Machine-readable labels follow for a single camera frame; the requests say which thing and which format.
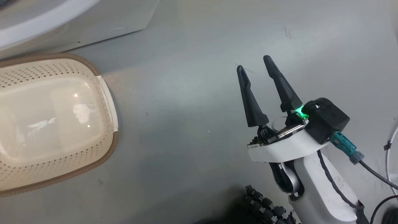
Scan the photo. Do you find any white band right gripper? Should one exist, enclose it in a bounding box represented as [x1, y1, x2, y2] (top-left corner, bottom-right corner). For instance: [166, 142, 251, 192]
[236, 55, 330, 163]

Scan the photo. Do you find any white washing machine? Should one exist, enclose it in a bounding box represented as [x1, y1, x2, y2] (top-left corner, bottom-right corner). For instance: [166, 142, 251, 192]
[0, 0, 160, 59]

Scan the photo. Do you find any cream perforated laundry basket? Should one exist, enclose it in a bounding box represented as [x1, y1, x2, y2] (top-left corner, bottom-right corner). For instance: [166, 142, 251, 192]
[0, 53, 119, 197]

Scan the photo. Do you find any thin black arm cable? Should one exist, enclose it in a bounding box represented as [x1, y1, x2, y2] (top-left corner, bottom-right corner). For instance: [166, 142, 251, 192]
[317, 150, 365, 212]

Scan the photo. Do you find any teal plug right camera cable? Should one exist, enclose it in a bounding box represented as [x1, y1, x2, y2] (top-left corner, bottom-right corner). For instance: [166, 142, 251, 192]
[330, 131, 398, 190]

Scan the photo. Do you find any white floor cable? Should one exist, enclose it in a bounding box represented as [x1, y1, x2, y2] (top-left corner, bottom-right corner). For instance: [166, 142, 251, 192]
[384, 124, 398, 197]

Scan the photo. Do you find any black floor cable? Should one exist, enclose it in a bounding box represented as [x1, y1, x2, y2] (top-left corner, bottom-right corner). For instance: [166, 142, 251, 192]
[369, 194, 398, 224]

